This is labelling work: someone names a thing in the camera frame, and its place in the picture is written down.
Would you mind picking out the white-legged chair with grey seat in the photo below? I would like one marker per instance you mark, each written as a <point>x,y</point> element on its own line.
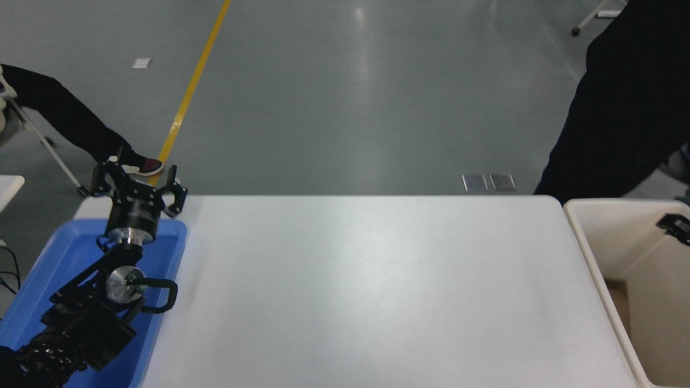
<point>32,132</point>

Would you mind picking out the small white side table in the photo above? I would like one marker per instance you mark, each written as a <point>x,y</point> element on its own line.
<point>8,191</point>

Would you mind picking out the white chair with castors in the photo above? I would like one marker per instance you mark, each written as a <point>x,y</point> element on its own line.
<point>595,13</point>

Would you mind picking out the metal floor plate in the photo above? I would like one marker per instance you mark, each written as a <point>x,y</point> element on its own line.
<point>475,182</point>
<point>502,182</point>

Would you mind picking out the large pale plastic bin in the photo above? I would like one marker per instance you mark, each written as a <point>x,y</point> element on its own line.
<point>620,242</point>

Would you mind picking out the standing person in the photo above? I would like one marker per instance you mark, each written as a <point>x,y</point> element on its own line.
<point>630,97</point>

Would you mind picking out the seated person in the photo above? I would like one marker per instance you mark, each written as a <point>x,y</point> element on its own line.
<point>64,116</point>

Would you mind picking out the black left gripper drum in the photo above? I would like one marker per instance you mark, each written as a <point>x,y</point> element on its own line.
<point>135,213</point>

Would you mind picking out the blue plastic tray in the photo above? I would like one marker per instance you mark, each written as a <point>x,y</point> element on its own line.
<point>64,253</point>

